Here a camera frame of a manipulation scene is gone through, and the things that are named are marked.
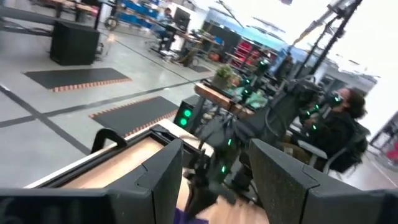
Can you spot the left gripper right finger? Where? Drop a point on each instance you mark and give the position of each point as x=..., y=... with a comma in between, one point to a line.
x=295, y=199

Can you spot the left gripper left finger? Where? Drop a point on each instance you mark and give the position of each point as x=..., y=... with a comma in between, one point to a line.
x=149, y=199

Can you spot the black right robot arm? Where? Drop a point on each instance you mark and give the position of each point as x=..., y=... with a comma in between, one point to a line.
x=280, y=115

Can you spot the person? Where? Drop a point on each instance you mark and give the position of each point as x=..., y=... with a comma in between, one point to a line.
x=166, y=15
x=335, y=133

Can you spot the grey office chair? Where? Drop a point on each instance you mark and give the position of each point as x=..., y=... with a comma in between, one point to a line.
x=357, y=149

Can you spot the black hazard-striped floor mat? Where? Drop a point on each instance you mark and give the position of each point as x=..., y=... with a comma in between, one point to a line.
x=133, y=113
x=74, y=77

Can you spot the black computer with green lights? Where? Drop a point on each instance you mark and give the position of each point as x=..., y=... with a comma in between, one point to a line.
x=189, y=104

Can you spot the wooden background table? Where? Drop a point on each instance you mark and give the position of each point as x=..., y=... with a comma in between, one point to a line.
x=214, y=96

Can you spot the potted plant grey pot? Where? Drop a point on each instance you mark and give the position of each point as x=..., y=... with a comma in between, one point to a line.
x=222, y=76

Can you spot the red shelf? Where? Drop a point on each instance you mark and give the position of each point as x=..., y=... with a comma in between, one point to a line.
x=245, y=53

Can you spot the black tripod stand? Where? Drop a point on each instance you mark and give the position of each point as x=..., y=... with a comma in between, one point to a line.
x=336, y=37

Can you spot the black cabinet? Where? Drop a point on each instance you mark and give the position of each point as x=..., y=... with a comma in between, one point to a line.
x=74, y=43

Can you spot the black monitor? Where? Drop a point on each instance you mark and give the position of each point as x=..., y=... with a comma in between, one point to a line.
x=182, y=17

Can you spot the blue storage bins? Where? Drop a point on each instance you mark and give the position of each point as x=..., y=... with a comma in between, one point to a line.
x=140, y=7

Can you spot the black camera mount hook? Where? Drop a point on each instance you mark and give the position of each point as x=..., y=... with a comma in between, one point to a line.
x=104, y=133

